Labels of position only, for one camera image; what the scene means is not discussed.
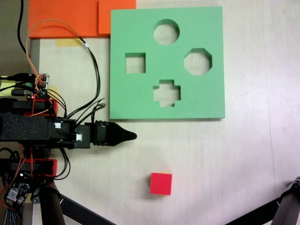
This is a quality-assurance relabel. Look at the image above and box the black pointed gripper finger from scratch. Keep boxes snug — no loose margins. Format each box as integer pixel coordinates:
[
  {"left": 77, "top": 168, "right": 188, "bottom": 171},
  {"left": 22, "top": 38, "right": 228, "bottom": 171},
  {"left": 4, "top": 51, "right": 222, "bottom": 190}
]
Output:
[{"left": 108, "top": 121, "right": 137, "bottom": 146}]

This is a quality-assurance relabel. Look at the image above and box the red square block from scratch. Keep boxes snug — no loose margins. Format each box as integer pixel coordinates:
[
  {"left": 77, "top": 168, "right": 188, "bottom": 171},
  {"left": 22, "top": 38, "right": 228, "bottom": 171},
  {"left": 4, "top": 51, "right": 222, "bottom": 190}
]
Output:
[{"left": 150, "top": 172, "right": 173, "bottom": 195}]

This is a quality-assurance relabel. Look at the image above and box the small orange flat block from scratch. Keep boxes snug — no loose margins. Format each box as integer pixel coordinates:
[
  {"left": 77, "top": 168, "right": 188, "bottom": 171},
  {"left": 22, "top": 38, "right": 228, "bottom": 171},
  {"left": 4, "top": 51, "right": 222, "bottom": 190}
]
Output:
[{"left": 97, "top": 0, "right": 137, "bottom": 36}]

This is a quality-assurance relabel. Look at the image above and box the large orange flat block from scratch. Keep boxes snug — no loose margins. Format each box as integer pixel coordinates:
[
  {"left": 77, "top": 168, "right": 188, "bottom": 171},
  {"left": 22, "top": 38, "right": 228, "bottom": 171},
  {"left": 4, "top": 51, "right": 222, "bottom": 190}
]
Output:
[{"left": 28, "top": 0, "right": 111, "bottom": 39}]

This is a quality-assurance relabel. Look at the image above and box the green shape-sorting board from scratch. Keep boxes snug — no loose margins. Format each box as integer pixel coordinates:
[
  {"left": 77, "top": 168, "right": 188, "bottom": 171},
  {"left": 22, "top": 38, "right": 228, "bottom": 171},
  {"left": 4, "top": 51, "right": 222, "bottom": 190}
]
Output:
[{"left": 109, "top": 6, "right": 226, "bottom": 121}]

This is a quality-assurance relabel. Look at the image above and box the black tripod leg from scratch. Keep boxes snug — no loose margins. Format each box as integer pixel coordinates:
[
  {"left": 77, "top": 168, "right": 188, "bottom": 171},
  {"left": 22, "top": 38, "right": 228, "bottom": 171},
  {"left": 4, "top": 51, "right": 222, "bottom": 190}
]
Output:
[
  {"left": 224, "top": 176, "right": 300, "bottom": 225},
  {"left": 31, "top": 181, "right": 118, "bottom": 225}
]

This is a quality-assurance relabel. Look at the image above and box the yellow tape strip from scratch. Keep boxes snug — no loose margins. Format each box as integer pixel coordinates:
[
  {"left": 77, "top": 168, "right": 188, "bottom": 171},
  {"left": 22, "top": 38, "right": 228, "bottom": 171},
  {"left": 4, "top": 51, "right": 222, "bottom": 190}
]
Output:
[{"left": 55, "top": 38, "right": 82, "bottom": 48}]

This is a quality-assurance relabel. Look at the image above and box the small black circuit board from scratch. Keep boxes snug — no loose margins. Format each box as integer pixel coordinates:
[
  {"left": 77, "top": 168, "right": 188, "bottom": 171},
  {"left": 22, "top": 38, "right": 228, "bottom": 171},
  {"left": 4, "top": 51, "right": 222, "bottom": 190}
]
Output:
[{"left": 4, "top": 172, "right": 31, "bottom": 208}]

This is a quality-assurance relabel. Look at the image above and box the yellow sticky note pad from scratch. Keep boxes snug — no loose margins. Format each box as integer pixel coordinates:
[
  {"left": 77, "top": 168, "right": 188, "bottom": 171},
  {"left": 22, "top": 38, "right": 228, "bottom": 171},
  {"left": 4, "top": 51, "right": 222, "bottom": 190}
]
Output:
[{"left": 0, "top": 79, "right": 17, "bottom": 96}]

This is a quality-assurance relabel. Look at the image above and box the looped black motor wire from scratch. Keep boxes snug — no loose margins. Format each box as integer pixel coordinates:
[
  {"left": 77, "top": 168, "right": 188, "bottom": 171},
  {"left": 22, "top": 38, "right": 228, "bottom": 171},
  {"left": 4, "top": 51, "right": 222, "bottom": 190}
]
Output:
[{"left": 76, "top": 98, "right": 106, "bottom": 126}]

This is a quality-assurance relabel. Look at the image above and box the black wire loop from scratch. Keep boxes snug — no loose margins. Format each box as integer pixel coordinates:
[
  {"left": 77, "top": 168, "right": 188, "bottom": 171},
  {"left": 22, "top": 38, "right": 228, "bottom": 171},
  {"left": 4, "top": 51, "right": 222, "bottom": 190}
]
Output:
[{"left": 55, "top": 148, "right": 71, "bottom": 180}]

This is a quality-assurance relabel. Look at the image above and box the long black wire pair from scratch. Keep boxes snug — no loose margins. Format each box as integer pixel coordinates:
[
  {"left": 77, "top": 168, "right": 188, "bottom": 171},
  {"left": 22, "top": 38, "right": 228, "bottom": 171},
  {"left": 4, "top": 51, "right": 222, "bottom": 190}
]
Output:
[{"left": 64, "top": 36, "right": 102, "bottom": 119}]

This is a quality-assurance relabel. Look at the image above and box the circuit board with wires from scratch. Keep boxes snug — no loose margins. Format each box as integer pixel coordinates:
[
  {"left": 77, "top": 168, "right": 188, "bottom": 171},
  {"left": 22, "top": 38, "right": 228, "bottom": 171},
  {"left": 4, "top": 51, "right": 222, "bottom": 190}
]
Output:
[{"left": 27, "top": 73, "right": 52, "bottom": 99}]

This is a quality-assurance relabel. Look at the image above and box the black USB cable plug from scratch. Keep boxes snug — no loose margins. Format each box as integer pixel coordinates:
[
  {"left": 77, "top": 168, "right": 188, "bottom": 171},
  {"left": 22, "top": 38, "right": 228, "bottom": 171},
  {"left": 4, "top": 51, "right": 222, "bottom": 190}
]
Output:
[{"left": 0, "top": 73, "right": 30, "bottom": 82}]

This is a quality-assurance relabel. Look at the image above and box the thin orange wire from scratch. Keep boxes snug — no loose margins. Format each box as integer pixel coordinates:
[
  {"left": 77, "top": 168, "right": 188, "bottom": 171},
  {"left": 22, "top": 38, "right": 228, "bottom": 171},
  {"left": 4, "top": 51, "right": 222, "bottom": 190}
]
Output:
[{"left": 25, "top": 19, "right": 82, "bottom": 82}]

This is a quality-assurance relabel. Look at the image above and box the braided black-white cable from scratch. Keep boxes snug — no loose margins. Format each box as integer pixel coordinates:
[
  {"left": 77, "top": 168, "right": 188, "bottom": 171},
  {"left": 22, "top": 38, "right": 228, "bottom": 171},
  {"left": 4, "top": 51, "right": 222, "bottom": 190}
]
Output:
[{"left": 2, "top": 207, "right": 16, "bottom": 225}]

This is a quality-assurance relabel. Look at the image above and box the thick black cable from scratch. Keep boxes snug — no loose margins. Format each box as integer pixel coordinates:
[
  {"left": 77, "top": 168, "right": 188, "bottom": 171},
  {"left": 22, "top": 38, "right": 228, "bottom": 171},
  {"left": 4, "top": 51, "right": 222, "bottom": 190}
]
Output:
[{"left": 17, "top": 0, "right": 27, "bottom": 54}]

